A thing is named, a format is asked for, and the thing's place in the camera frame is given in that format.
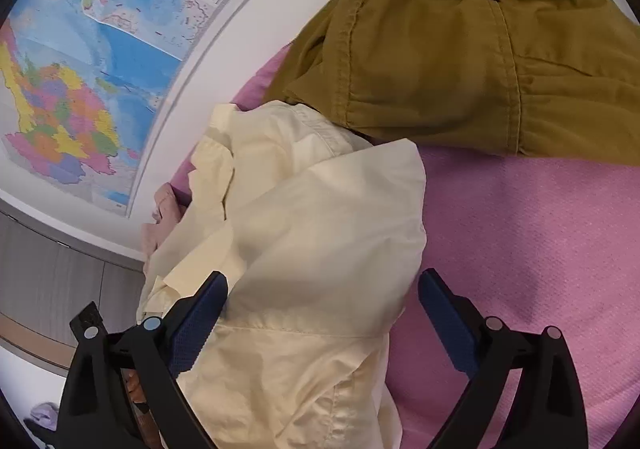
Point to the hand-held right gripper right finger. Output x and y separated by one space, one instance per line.
447 321

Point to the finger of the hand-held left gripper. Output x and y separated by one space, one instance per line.
84 315

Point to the cream yellow jacket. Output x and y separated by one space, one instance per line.
310 249

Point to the olive green garment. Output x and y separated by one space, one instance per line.
450 54

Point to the purple cloth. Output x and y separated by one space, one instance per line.
45 416

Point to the peach pink cloth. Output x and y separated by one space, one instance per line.
160 229

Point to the pink daisy print bed sheet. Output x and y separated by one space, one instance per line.
525 239

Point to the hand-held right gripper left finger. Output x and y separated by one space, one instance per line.
197 324

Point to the colourful wall map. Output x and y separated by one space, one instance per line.
125 29

